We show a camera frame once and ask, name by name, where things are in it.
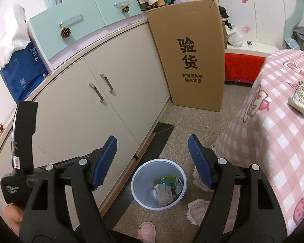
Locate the green leaf-shaped wrapper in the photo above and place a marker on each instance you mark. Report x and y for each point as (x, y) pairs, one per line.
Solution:
(164, 180)

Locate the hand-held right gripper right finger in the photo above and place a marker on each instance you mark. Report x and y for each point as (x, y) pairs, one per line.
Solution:
(200, 162)

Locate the large mint drawer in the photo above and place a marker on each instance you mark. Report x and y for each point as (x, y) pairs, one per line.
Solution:
(73, 15)

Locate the beige striped packet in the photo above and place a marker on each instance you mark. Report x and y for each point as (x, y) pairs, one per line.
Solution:
(300, 97)

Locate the blue striped pillow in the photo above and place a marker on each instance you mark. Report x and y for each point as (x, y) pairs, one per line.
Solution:
(290, 43)

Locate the person's left hand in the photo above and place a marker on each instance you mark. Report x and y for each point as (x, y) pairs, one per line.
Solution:
(14, 219)

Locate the beige low cabinet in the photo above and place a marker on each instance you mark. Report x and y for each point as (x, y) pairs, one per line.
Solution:
(73, 111)

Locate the black cloth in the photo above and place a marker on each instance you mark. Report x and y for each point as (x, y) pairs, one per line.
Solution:
(224, 15)

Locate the small mint drawer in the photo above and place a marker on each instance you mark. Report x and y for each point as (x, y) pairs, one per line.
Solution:
(109, 10)

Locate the blue plastic bin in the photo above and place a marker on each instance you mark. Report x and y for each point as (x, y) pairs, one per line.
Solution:
(144, 182)

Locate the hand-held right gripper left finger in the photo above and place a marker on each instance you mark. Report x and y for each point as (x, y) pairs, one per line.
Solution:
(103, 162)

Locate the white plastic bag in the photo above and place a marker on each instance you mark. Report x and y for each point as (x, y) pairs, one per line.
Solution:
(234, 36)

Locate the white paper bag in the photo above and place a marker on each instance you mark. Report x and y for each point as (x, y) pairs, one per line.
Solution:
(7, 35)

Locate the pink checked tablecloth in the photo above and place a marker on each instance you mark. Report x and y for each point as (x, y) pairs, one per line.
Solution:
(268, 144)

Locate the pine cone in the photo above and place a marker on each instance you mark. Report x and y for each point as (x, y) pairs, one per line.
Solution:
(65, 32)
(125, 8)

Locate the red white step platform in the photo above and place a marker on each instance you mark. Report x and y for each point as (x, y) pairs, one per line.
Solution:
(243, 65)

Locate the tall cardboard box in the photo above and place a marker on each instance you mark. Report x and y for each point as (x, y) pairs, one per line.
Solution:
(190, 55)

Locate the white drawer unit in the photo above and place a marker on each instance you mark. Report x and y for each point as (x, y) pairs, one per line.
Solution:
(50, 63)

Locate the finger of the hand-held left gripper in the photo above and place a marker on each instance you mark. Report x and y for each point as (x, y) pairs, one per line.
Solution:
(65, 163)

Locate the white grey carton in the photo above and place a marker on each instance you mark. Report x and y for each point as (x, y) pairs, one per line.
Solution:
(167, 195)

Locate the pink slipper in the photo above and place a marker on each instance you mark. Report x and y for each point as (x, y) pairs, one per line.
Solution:
(146, 231)

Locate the hidden cardboard box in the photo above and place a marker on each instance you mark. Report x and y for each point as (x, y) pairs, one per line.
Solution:
(225, 38)

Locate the blue shopping bag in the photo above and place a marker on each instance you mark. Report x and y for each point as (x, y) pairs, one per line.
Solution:
(25, 73)

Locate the pink flower sticker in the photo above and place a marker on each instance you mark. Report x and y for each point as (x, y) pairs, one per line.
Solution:
(246, 28)

